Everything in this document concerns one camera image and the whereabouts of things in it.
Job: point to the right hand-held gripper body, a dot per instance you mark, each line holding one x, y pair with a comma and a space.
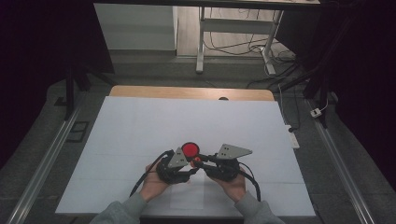
227, 169

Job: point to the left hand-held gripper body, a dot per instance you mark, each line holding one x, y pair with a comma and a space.
169, 174

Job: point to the round black red ink pad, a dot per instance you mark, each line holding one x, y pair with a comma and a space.
190, 150

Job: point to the person's right hand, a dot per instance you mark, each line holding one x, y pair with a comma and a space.
233, 188

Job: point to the person's left hand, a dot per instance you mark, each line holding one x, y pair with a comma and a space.
154, 186

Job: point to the small white paper sheet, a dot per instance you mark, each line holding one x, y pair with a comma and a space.
186, 199

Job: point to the dark table grommet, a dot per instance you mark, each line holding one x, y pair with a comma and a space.
223, 99

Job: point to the white power strip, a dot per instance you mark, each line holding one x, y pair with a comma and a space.
294, 140

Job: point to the black floor socket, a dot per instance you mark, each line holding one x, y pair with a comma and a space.
77, 130

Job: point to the small white adapter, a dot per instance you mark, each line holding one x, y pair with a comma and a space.
315, 113

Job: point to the black metal stand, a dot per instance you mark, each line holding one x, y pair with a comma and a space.
322, 93
70, 93

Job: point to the pale grey cabinet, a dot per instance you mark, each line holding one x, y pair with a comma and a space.
134, 28

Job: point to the dark curtain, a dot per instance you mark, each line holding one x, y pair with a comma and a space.
31, 62
373, 77

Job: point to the aluminium floor rail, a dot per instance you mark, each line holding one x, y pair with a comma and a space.
43, 168
339, 168

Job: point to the metal frame desk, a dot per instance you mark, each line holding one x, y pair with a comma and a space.
236, 26

